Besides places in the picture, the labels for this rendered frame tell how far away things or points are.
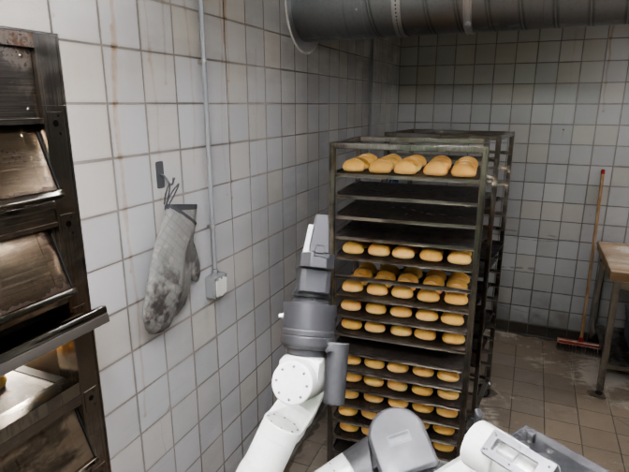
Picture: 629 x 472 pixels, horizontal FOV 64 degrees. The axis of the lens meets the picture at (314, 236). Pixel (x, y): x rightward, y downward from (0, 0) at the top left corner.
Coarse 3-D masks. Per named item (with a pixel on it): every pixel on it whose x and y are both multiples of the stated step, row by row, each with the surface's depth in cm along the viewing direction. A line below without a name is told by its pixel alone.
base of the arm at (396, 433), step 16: (384, 416) 86; (400, 416) 85; (416, 416) 85; (384, 432) 84; (400, 432) 83; (416, 432) 83; (384, 448) 82; (400, 448) 82; (416, 448) 81; (432, 448) 81; (384, 464) 80; (400, 464) 80; (416, 464) 80; (432, 464) 79
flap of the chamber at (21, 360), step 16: (48, 320) 131; (64, 320) 128; (96, 320) 125; (16, 336) 121; (32, 336) 119; (64, 336) 117; (32, 352) 109; (48, 352) 113; (0, 368) 103; (16, 368) 106
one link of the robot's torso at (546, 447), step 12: (516, 432) 86; (528, 432) 83; (528, 444) 82; (540, 444) 83; (552, 444) 83; (552, 456) 80; (564, 456) 80; (576, 456) 80; (444, 468) 78; (456, 468) 77; (468, 468) 77; (564, 468) 77; (576, 468) 77; (588, 468) 77; (600, 468) 77
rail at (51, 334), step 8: (88, 312) 124; (96, 312) 126; (104, 312) 128; (72, 320) 119; (80, 320) 121; (88, 320) 123; (56, 328) 115; (64, 328) 117; (72, 328) 119; (40, 336) 112; (48, 336) 113; (56, 336) 115; (24, 344) 108; (32, 344) 110; (40, 344) 111; (0, 352) 104; (8, 352) 105; (16, 352) 106; (0, 360) 103
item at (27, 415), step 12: (60, 384) 140; (72, 384) 140; (36, 396) 134; (48, 396) 134; (60, 396) 135; (72, 396) 139; (12, 408) 128; (24, 408) 128; (36, 408) 129; (48, 408) 132; (0, 420) 124; (12, 420) 124; (24, 420) 126; (36, 420) 129; (0, 432) 120; (12, 432) 123; (0, 444) 121
